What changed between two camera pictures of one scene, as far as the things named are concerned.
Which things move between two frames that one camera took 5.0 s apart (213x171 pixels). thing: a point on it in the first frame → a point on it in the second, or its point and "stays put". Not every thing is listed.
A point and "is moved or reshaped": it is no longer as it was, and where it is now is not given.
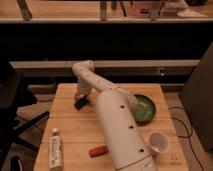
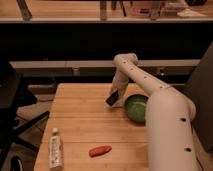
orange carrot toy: x=96 y=151 stays put
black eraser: x=81 y=102 is moved or reshaped
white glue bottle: x=56 y=155 stays put
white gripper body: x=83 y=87 → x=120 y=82
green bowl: x=145 y=110 stays put
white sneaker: x=190 y=13 stays put
